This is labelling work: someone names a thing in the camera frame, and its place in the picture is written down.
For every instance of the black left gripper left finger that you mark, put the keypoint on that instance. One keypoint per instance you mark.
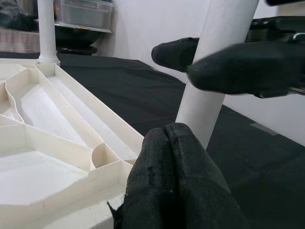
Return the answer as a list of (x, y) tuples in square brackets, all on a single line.
[(150, 190)]

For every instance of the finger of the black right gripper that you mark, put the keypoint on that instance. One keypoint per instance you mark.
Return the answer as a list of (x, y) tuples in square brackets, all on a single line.
[(174, 53)]

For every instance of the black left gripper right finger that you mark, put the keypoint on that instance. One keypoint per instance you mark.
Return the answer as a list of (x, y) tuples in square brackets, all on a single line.
[(202, 198)]

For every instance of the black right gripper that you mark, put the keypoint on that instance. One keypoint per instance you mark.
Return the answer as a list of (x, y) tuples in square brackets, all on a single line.
[(276, 31)]

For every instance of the white plastic table leg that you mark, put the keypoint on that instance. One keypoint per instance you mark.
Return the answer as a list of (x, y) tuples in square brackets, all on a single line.
[(197, 107), (46, 28)]

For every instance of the clear tape strip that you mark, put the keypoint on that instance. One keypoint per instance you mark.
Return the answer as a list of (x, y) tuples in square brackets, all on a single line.
[(263, 128)]

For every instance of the clear plastic food container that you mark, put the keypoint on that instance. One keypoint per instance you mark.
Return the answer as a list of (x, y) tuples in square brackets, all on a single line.
[(85, 14)]

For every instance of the black wok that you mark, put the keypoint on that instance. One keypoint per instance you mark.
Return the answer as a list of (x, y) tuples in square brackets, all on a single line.
[(76, 38)]

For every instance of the white plastic table top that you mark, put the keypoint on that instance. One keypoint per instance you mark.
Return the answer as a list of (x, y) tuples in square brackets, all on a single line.
[(47, 171)]

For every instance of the beige cloth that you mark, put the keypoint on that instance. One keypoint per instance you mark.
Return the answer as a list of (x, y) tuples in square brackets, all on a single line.
[(19, 39)]

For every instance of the shiny steel pot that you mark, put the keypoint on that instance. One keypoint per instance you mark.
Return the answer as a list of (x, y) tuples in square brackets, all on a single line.
[(16, 14)]

